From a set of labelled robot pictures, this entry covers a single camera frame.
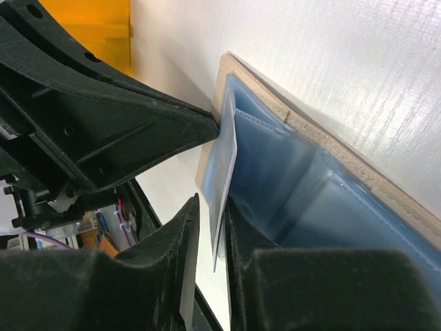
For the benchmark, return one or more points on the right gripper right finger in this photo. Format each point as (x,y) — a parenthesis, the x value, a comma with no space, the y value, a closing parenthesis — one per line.
(275,288)

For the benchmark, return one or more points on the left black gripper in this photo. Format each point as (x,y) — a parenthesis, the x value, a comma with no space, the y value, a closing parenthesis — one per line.
(73,127)

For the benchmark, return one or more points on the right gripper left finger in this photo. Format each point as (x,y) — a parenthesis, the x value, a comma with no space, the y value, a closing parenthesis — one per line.
(149,286)

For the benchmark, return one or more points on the beige card holder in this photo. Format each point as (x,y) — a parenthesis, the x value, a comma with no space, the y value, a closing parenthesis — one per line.
(303,188)

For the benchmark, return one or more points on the silver credit card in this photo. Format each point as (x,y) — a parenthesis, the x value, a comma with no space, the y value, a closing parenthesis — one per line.
(226,153)

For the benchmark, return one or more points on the yellow plastic bin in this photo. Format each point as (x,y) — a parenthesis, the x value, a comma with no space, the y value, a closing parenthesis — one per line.
(103,27)

